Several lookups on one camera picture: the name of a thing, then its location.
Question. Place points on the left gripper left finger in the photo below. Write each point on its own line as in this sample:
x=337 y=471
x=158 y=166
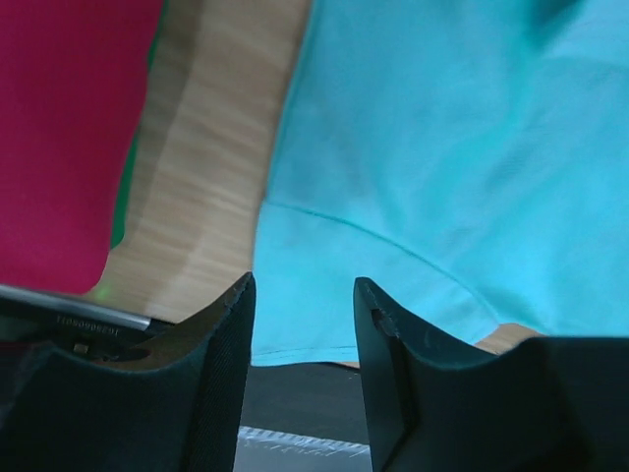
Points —
x=83 y=390

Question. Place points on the teal t shirt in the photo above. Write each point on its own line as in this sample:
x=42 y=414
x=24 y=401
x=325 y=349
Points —
x=471 y=157

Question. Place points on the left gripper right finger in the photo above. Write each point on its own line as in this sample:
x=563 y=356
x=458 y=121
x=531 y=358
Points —
x=435 y=403

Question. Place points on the folded magenta t shirt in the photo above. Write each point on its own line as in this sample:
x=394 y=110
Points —
x=73 y=85

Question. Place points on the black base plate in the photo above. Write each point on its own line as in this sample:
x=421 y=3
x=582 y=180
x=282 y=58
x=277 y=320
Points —
x=315 y=400

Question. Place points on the folded green shirt underneath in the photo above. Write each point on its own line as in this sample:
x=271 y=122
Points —
x=124 y=192

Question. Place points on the white slotted cable duct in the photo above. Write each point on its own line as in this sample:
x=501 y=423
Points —
x=261 y=450

